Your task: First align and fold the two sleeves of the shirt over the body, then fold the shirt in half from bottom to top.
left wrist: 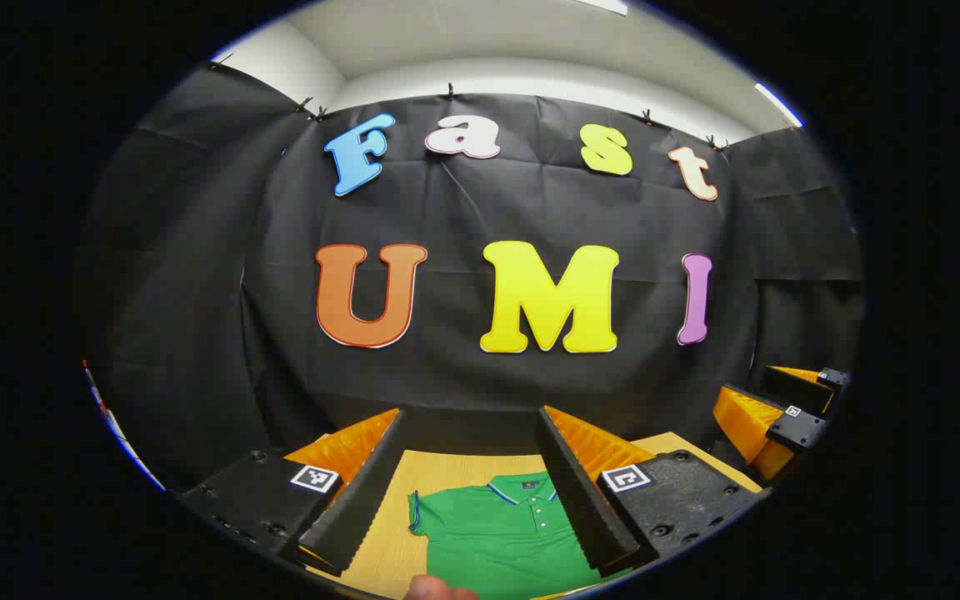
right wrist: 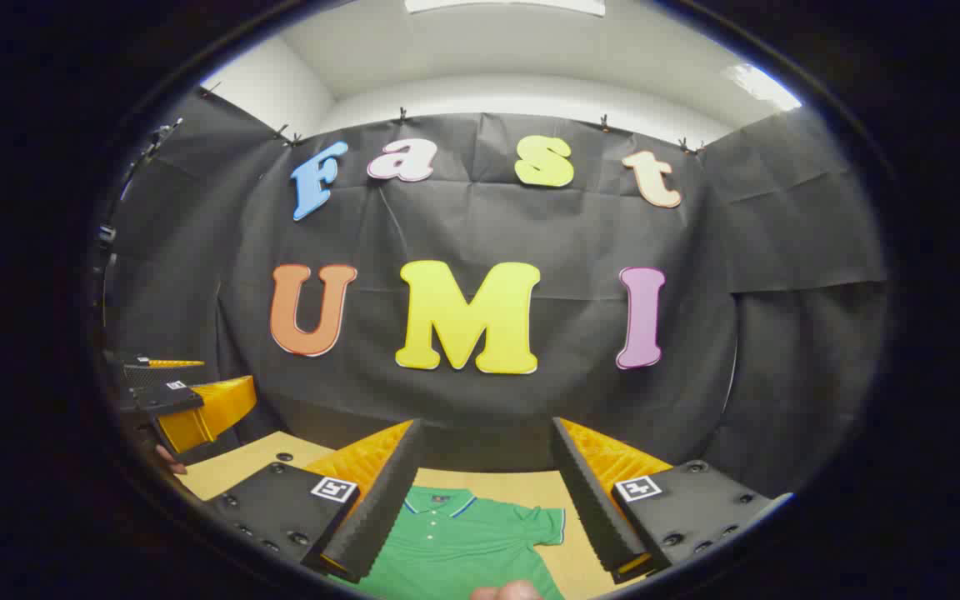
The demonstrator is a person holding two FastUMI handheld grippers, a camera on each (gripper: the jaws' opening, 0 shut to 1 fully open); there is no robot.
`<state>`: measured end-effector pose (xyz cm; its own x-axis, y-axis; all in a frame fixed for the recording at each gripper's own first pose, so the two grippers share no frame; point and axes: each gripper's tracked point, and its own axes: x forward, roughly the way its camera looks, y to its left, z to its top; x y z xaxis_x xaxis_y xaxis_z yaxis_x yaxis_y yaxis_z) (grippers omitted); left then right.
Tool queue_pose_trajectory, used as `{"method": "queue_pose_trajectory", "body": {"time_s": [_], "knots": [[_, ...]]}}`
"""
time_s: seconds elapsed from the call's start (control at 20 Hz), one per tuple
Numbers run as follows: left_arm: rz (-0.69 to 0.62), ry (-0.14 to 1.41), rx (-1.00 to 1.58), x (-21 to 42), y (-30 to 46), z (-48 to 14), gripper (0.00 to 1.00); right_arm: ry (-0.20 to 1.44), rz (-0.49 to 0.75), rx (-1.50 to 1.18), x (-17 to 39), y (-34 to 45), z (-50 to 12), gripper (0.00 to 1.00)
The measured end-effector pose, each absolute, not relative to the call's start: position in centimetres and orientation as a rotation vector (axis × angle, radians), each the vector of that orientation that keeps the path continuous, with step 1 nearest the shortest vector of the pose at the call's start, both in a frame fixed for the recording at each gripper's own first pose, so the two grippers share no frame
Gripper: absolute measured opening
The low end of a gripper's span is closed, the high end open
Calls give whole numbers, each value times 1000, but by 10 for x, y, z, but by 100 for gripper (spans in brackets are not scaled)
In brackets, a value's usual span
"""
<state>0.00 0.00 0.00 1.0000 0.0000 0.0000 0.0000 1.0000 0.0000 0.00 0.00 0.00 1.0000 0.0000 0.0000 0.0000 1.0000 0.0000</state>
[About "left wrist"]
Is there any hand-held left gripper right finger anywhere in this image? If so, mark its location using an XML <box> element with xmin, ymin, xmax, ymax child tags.
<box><xmin>536</xmin><ymin>405</ymin><xmax>771</xmax><ymax>578</ymax></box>

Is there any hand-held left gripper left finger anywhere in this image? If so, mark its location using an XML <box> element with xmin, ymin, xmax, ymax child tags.
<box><xmin>180</xmin><ymin>407</ymin><xmax>408</xmax><ymax>578</ymax></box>

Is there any green T-shirt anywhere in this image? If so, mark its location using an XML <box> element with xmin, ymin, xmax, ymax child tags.
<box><xmin>407</xmin><ymin>472</ymin><xmax>635</xmax><ymax>600</ymax></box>

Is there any black backdrop cloth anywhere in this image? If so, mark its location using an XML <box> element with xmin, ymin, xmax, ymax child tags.
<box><xmin>80</xmin><ymin>58</ymin><xmax>864</xmax><ymax>493</ymax></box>

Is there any row of black clips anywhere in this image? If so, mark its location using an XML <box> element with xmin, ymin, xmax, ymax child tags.
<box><xmin>209</xmin><ymin>54</ymin><xmax>799</xmax><ymax>155</ymax></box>

